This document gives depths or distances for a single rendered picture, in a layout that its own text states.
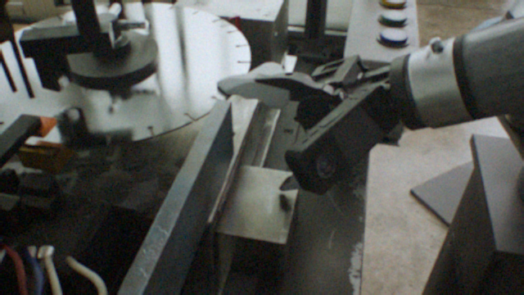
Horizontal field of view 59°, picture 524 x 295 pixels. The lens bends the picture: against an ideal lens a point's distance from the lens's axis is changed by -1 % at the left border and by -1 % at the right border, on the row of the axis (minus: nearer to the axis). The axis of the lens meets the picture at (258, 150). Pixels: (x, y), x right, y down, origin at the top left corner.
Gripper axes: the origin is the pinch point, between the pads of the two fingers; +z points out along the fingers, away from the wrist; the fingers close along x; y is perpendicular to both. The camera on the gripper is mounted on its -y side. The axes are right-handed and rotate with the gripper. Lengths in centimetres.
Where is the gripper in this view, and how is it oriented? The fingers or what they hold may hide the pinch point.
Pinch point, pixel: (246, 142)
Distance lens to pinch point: 53.6
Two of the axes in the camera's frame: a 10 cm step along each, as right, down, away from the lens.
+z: -7.7, 1.7, 6.2
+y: 4.3, -5.8, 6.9
